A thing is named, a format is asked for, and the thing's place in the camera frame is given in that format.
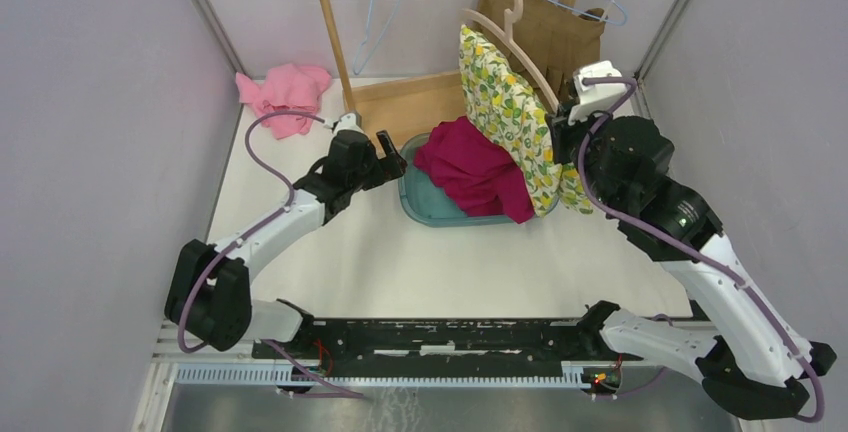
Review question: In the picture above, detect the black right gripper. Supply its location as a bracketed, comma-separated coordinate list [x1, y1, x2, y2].
[548, 95, 625, 212]

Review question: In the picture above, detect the wooden clothes rack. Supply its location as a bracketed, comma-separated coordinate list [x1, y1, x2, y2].
[319, 0, 560, 142]

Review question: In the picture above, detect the yellow patterned cloth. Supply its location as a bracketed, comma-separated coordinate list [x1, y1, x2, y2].
[459, 25, 594, 217]

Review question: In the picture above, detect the magenta cloth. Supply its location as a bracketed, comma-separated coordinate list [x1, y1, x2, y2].
[413, 117, 535, 224]

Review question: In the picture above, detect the brown skirt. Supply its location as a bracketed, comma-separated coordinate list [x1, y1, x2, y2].
[474, 0, 606, 111]

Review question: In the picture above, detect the beige wooden hanger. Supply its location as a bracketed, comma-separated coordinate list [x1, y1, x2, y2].
[461, 0, 561, 116]

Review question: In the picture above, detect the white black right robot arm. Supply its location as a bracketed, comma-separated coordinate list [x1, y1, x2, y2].
[548, 111, 837, 423]

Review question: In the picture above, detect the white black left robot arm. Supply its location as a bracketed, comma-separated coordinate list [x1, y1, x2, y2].
[164, 129, 407, 359]

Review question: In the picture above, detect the teal plastic basket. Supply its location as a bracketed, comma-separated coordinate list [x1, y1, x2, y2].
[398, 132, 518, 228]

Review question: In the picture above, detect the pink crumpled cloth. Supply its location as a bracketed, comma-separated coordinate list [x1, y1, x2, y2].
[235, 63, 333, 118]

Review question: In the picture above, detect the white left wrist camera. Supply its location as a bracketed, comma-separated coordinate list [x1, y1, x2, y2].
[324, 111, 364, 135]

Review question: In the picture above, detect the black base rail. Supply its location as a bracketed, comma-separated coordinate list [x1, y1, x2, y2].
[281, 318, 619, 379]

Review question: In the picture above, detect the white slotted cable duct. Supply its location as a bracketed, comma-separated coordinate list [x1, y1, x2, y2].
[174, 363, 594, 390]

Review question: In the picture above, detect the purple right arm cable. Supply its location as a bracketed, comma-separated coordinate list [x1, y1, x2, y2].
[576, 75, 826, 425]

